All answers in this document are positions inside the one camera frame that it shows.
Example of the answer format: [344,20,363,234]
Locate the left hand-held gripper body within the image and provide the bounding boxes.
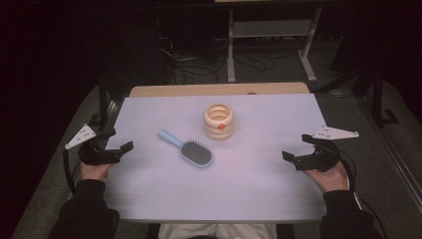
[65,123,122,166]

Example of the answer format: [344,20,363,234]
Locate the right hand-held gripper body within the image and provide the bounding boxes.
[293,124,360,172]

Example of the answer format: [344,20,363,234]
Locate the light blue hairbrush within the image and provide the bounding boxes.
[157,128,214,169]

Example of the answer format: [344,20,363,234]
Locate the cream ribbed cup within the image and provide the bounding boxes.
[203,103,235,141]

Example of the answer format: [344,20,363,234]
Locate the person's left hand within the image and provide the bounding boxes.
[79,160,115,182]

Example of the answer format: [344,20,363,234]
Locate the person's right hand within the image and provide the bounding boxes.
[303,160,350,194]

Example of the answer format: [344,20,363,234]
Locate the black metal stand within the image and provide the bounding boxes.
[315,63,401,128]
[88,76,120,133]

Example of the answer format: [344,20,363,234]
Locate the white table cover sheet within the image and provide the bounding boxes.
[103,93,327,224]

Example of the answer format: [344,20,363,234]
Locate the wooden table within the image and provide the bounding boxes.
[128,82,312,99]

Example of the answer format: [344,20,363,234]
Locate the person's white clothing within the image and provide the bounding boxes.
[158,222,278,239]

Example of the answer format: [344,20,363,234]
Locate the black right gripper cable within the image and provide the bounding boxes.
[337,150,389,239]

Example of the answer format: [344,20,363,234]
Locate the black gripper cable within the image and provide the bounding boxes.
[62,148,78,197]
[337,150,389,239]

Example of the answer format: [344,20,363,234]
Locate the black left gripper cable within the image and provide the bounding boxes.
[62,148,78,197]

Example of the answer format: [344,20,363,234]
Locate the black cables on floor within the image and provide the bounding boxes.
[155,16,300,86]

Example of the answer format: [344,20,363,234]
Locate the white metal desk frame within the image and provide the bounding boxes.
[227,6,322,84]

